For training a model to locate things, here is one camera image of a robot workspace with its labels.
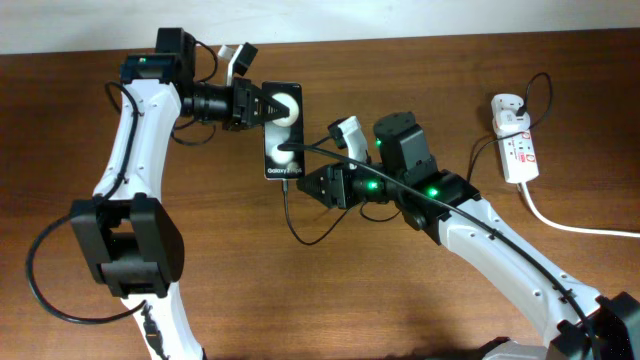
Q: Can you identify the black smartphone with white circles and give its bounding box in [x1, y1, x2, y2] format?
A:
[263, 81, 305, 180]

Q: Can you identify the black usb charging cable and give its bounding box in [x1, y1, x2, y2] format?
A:
[280, 72, 555, 247]

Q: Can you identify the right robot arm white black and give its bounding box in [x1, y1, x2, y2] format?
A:
[296, 112, 639, 359]

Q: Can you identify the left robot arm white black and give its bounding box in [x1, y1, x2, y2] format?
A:
[71, 28, 303, 359]

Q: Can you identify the white power strip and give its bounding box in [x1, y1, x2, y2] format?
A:
[491, 94, 539, 184]

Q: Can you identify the white usb wall charger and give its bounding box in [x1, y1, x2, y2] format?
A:
[493, 110, 531, 137]

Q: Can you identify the white power strip cord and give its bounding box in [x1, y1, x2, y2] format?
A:
[517, 181, 640, 239]

